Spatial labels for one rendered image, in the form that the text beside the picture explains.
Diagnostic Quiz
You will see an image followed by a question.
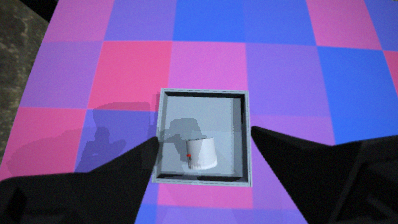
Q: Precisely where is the white cylinder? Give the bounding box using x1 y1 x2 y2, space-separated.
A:
186 138 217 170

